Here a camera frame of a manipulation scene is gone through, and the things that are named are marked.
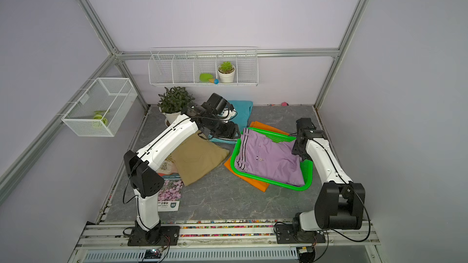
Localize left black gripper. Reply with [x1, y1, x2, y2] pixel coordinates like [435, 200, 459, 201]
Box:
[205, 114, 243, 139]

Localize green plastic basket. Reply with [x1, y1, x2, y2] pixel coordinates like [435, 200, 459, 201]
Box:
[230, 127, 314, 191]

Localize khaki pants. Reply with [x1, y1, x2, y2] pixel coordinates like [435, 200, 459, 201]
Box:
[166, 130, 230, 186]

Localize purple pants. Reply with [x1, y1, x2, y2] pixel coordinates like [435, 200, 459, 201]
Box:
[234, 128, 305, 187]

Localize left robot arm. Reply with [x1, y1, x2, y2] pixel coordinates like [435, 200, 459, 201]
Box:
[124, 101, 240, 245]

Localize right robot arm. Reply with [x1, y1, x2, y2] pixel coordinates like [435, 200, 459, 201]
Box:
[292, 129, 368, 236]

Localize teal folded pants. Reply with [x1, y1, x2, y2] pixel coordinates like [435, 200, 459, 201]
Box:
[210, 101, 253, 144]

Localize green item in side basket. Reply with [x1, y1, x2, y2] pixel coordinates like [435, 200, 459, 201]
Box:
[91, 110, 110, 129]

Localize large potted plant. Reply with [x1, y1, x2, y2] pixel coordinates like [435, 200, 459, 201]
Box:
[157, 86, 195, 124]

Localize green toy shovel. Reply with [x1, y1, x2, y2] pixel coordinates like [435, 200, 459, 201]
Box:
[199, 73, 219, 85]

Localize small potted succulent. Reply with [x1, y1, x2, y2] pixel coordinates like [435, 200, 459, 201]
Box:
[218, 62, 236, 84]

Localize red white work glove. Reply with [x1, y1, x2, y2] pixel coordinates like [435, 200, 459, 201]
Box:
[157, 156, 179, 176]

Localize flower seed packet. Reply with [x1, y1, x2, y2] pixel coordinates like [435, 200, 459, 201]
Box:
[158, 179, 184, 212]

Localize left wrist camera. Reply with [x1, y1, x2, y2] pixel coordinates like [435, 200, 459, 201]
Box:
[202, 93, 237, 121]

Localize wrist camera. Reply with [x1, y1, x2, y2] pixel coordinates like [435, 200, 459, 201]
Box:
[202, 93, 237, 121]
[296, 118, 316, 136]

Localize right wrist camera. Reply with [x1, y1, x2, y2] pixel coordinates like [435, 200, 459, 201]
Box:
[296, 118, 316, 136]

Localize white wire wall shelf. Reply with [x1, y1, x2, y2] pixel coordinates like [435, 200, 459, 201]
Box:
[148, 46, 259, 86]

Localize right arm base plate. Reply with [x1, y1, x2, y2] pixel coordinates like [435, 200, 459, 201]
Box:
[273, 222, 326, 244]

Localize aluminium mounting rail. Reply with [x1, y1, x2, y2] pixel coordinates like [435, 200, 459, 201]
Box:
[69, 220, 389, 263]

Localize white wire side basket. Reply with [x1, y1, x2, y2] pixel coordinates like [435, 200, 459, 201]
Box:
[62, 77, 137, 137]

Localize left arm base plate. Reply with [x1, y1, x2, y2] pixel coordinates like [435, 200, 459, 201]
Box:
[127, 224, 180, 247]

